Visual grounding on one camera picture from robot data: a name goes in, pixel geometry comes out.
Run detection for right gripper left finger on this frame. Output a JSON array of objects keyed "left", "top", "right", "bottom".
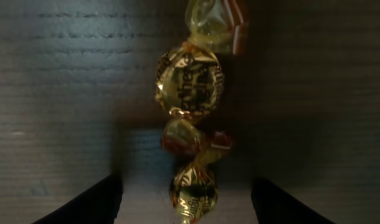
[{"left": 32, "top": 175, "right": 124, "bottom": 224}]

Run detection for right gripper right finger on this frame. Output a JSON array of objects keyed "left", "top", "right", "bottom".
[{"left": 250, "top": 177, "right": 336, "bottom": 224}]

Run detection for gold wrapped candy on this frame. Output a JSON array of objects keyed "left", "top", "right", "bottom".
[
  {"left": 153, "top": 0, "right": 250, "bottom": 126},
  {"left": 160, "top": 117, "right": 234, "bottom": 224}
]

